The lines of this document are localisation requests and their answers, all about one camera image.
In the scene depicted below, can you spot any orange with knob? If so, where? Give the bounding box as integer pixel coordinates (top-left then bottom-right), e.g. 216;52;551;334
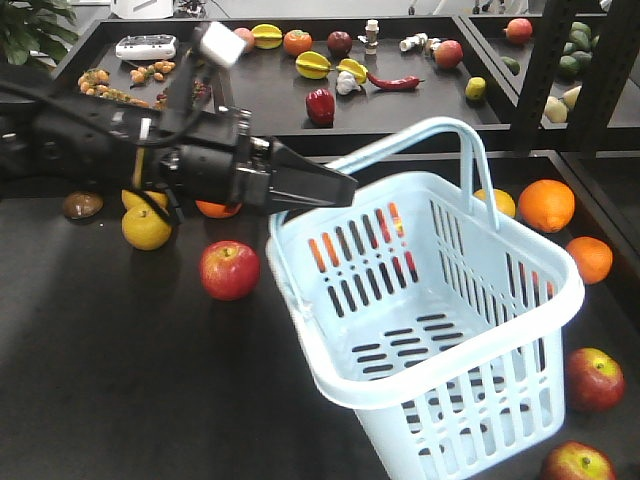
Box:
195;200;242;219

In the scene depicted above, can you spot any orange persimmon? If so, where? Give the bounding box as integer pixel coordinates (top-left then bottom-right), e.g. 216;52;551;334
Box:
283;29;313;57

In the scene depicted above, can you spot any red pomegranate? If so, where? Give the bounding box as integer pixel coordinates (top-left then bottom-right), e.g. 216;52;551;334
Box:
504;18;533;45

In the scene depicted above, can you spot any small tangerine far right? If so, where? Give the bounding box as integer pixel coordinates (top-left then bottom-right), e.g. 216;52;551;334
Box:
565;236;614;285

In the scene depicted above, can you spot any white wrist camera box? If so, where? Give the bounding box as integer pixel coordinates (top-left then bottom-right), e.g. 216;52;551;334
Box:
197;21;246;68

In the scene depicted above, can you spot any yellow apple back left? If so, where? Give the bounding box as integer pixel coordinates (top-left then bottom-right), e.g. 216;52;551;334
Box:
121;190;168;210

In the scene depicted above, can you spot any red apple bottom right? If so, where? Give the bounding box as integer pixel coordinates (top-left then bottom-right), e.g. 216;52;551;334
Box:
539;440;617;480

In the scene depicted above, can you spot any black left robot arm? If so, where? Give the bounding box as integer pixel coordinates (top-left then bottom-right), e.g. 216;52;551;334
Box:
1;82;358;224

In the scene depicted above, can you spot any pink peach back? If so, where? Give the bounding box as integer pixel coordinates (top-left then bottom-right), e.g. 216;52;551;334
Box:
233;27;255;54

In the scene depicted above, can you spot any green lime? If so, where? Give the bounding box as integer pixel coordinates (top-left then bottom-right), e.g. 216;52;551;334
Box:
464;77;487;102

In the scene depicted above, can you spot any red chili pepper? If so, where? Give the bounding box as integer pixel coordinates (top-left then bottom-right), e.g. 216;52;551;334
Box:
367;72;423;92

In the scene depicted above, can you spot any yellow starfruit back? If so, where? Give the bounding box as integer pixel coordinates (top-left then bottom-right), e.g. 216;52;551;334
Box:
251;23;284;50

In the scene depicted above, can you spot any yellow apple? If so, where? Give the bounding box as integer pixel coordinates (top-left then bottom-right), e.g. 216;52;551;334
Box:
121;190;168;210
121;204;172;251

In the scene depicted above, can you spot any red apple right side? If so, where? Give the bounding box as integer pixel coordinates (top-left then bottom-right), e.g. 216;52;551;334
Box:
565;347;626;413

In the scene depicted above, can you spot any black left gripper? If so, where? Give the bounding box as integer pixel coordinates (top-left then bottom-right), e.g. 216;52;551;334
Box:
159;107;358;213

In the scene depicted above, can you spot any brown round fruit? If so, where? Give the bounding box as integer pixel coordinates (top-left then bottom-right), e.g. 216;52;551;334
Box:
62;191;104;220

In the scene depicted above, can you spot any light blue plastic basket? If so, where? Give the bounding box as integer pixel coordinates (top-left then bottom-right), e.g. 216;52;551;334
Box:
266;117;584;479

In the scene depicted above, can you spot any red bell pepper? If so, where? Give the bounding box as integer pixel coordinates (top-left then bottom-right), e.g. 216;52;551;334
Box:
305;88;335;126

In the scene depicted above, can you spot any red apple upper tray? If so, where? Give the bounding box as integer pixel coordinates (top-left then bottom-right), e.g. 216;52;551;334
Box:
433;40;464;69

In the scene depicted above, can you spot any yellow starfruit large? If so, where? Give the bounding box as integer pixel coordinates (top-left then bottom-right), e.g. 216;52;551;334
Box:
295;51;332;80

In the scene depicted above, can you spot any large orange right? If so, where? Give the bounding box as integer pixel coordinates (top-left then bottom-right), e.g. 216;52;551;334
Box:
517;179;575;233

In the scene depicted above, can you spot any red apple left of basket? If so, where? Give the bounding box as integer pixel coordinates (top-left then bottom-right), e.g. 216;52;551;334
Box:
199;240;261;301

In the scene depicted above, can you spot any white packaged tray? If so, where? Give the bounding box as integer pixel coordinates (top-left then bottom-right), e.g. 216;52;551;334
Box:
115;34;179;61

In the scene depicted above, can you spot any white garlic bulb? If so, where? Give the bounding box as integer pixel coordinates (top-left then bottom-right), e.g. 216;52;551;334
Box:
335;71;361;96

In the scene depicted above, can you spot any yellow starfruit small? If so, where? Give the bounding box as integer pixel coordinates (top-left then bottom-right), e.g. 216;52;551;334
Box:
337;58;368;85

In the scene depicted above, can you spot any yellow apple front left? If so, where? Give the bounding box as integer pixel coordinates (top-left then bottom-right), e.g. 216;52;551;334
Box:
121;204;172;251

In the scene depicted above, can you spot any green potted plant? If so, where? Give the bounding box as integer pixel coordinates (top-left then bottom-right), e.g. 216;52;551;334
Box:
1;0;79;70

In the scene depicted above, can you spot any dark red plum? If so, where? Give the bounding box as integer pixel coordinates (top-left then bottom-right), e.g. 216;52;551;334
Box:
327;31;353;58

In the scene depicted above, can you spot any yellow citrus right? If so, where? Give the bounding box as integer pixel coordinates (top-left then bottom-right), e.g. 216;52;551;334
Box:
473;189;517;218

